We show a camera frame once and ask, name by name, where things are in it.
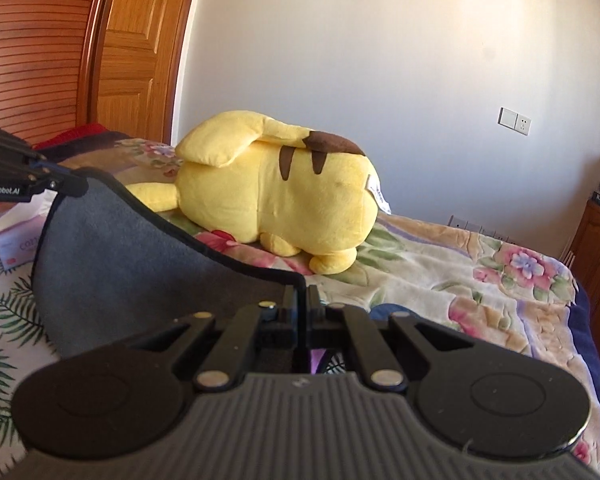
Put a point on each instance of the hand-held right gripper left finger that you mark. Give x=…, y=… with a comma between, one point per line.
x=291, y=310

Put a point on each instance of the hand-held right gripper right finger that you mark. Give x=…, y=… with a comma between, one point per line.
x=313, y=310

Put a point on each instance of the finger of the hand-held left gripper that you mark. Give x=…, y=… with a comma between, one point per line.
x=65, y=182

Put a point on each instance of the grey towel with black edge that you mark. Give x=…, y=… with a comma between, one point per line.
x=130, y=265

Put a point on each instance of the red pillow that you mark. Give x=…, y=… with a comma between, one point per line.
x=75, y=135

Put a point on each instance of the tissue pack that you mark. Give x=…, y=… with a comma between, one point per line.
x=22, y=237

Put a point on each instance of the yellow plush toy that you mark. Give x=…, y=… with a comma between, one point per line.
x=280, y=195

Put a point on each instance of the floral blanket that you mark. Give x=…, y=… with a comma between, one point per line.
x=430, y=270

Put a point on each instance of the wooden louvered wardrobe door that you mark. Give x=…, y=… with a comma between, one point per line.
x=30, y=45

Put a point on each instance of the leaf print bed sheet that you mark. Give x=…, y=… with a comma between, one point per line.
x=0, y=310

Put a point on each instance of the wooden panel door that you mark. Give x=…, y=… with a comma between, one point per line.
x=135, y=50

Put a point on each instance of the wooden cabinet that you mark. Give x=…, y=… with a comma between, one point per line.
x=597, y=260

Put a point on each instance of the white wall socket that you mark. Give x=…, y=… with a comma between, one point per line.
x=472, y=227

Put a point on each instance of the white wall switch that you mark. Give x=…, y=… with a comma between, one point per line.
x=514, y=121

